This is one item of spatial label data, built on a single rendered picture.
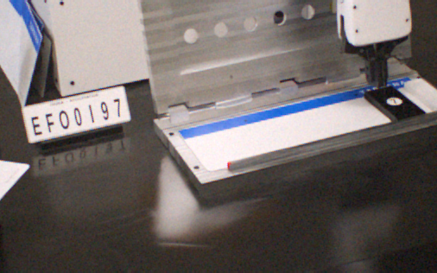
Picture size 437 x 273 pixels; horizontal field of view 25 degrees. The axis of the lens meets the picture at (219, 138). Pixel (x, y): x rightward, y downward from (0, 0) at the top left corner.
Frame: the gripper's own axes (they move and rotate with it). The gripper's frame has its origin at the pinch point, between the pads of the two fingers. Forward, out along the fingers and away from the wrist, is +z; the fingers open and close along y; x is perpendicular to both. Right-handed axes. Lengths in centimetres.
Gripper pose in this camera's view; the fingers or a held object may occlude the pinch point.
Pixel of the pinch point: (376, 73)
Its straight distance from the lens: 150.9
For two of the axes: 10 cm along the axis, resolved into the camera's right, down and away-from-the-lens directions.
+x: -3.6, -2.6, 9.0
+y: 9.3, -2.2, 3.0
